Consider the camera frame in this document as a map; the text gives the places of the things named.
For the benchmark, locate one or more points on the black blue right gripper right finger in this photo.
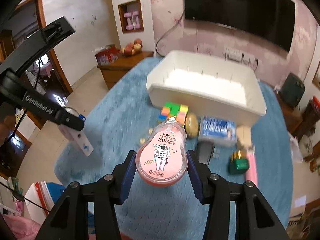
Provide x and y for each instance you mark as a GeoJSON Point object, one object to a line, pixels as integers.
{"type": "Point", "coordinates": [255, 218]}

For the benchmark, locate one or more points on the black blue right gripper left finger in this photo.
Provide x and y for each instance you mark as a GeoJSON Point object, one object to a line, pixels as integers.
{"type": "Point", "coordinates": [68, 219]}

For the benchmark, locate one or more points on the pink hair roller clip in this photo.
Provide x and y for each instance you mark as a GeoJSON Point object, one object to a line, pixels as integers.
{"type": "Point", "coordinates": [251, 173]}

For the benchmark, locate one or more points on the black charger plug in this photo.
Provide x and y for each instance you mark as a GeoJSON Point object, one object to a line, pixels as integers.
{"type": "Point", "coordinates": [206, 151]}

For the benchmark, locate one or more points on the blue dental floss box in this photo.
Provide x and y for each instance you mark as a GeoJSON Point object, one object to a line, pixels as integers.
{"type": "Point", "coordinates": [218, 131]}

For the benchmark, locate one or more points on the pink correction tape dispenser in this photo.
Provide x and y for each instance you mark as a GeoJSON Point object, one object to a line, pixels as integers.
{"type": "Point", "coordinates": [162, 160]}

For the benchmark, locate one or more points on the colourful rubik's cube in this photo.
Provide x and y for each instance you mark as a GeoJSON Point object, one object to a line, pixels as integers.
{"type": "Point", "coordinates": [174, 110]}

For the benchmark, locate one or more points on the person's left hand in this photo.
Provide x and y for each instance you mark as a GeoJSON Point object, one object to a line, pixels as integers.
{"type": "Point", "coordinates": [6, 126]}

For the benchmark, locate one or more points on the pink fluffy blanket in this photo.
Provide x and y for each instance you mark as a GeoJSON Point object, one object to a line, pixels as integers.
{"type": "Point", "coordinates": [21, 227]}

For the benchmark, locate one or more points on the green jar gold lid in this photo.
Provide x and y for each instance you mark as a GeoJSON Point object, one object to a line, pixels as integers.
{"type": "Point", "coordinates": [238, 163]}

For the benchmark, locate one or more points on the white plastic bag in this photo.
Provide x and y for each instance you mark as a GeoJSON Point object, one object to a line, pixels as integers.
{"type": "Point", "coordinates": [295, 150]}

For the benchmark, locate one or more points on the blue fluffy rug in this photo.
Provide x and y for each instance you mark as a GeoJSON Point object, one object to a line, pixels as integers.
{"type": "Point", "coordinates": [118, 122]}

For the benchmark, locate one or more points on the beige cardboard small box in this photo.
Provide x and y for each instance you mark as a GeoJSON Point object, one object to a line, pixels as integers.
{"type": "Point", "coordinates": [243, 136]}

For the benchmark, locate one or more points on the wooden low cabinet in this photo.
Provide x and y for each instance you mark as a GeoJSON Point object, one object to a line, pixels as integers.
{"type": "Point", "coordinates": [114, 71]}

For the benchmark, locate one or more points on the red gift box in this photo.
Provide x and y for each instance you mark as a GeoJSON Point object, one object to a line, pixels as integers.
{"type": "Point", "coordinates": [107, 54]}

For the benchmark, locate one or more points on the gold round compact case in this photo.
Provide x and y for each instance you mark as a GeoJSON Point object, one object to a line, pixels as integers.
{"type": "Point", "coordinates": [191, 125]}

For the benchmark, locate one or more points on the bowl of peaches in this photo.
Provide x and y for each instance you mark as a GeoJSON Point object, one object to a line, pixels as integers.
{"type": "Point", "coordinates": [132, 48]}

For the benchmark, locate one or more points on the pink dumbbells on shelf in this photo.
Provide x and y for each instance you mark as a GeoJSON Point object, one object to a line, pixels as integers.
{"type": "Point", "coordinates": [133, 21]}

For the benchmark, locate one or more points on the dark green round appliance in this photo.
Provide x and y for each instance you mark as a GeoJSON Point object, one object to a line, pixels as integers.
{"type": "Point", "coordinates": [292, 90]}

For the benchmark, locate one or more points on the white plastic storage bin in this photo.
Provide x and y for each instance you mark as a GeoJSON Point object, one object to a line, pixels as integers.
{"type": "Point", "coordinates": [208, 85]}

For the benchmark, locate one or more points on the white wall power strip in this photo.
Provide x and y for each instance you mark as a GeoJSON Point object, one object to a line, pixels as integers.
{"type": "Point", "coordinates": [239, 56]}

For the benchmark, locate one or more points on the black wall television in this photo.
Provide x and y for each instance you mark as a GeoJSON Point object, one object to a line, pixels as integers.
{"type": "Point", "coordinates": [273, 20]}

